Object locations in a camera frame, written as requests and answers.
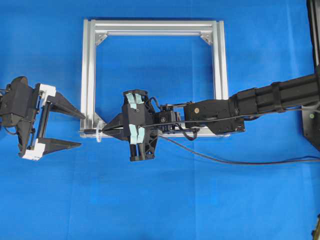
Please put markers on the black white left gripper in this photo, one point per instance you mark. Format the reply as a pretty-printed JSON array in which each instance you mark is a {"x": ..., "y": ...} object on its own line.
[{"x": 18, "y": 109}]

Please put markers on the black taped right gripper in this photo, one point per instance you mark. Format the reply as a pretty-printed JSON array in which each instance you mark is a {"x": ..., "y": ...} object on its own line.
[{"x": 136, "y": 117}]

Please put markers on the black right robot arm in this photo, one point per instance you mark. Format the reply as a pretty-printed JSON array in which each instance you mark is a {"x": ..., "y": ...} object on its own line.
[{"x": 229, "y": 116}]

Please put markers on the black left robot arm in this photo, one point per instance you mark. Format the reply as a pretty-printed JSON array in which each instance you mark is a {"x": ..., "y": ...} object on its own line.
[{"x": 41, "y": 121}]

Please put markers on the yellow black object bottom right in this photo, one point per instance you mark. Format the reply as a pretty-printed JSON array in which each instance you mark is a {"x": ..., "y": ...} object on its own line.
[{"x": 315, "y": 233}]

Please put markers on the square aluminium extrusion frame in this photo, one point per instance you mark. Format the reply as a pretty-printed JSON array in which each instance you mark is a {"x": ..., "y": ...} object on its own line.
[{"x": 96, "y": 31}]

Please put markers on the black vertical rail right edge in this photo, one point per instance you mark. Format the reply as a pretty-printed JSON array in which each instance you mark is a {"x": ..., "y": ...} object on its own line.
[{"x": 313, "y": 7}]

